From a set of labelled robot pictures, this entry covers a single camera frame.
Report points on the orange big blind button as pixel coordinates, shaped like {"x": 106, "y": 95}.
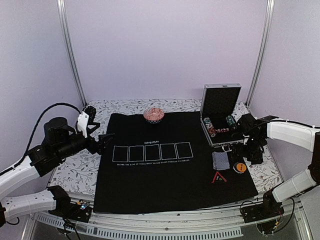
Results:
{"x": 240, "y": 167}

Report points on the poker chip row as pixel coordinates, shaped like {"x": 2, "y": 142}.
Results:
{"x": 209, "y": 126}
{"x": 231, "y": 122}

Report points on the blue playing card deck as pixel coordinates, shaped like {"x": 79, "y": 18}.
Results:
{"x": 220, "y": 161}

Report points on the aluminium frame post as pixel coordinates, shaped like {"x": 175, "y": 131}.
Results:
{"x": 62, "y": 13}
{"x": 270, "y": 4}

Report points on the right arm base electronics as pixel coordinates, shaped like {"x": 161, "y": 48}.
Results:
{"x": 253, "y": 212}

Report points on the red black triangle card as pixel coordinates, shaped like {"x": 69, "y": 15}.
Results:
{"x": 218, "y": 178}

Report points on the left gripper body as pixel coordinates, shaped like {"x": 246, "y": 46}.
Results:
{"x": 68, "y": 148}

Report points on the black poker mat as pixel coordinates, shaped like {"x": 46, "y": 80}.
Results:
{"x": 168, "y": 166}

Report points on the left poker chip row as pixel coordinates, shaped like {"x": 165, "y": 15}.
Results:
{"x": 209, "y": 126}

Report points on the left aluminium frame post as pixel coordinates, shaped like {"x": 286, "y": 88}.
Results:
{"x": 62, "y": 13}

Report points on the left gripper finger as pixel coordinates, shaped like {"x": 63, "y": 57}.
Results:
{"x": 104, "y": 140}
{"x": 92, "y": 127}

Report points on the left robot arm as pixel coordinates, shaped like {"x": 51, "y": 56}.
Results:
{"x": 60, "y": 142}

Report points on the right aluminium frame post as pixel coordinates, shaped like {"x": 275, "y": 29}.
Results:
{"x": 270, "y": 4}

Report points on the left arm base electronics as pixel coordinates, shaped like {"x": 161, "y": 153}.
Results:
{"x": 78, "y": 211}

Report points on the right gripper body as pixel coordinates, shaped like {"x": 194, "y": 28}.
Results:
{"x": 252, "y": 150}

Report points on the front aluminium rail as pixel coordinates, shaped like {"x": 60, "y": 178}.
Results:
{"x": 215, "y": 223}

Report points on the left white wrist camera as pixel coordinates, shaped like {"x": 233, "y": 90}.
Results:
{"x": 82, "y": 123}

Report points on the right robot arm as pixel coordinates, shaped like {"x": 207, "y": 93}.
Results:
{"x": 303, "y": 147}

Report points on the aluminium poker chip case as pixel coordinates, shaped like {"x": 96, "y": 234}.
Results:
{"x": 219, "y": 101}

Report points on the right poker chip row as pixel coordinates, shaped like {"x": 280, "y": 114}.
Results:
{"x": 231, "y": 122}

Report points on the patterned small bowl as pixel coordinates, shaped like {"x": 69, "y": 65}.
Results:
{"x": 153, "y": 115}

